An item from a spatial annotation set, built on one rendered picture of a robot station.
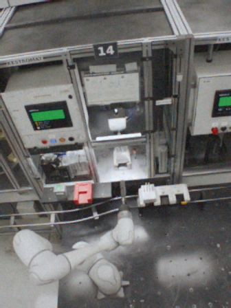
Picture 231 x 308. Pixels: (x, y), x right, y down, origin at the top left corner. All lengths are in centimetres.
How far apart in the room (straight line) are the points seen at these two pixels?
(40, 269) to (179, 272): 108
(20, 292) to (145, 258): 136
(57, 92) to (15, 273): 201
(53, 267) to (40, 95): 92
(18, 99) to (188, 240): 153
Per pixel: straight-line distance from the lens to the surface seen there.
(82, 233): 237
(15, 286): 314
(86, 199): 224
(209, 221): 240
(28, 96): 176
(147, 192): 220
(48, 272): 145
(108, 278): 192
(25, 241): 154
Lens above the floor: 275
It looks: 48 degrees down
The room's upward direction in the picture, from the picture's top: 9 degrees counter-clockwise
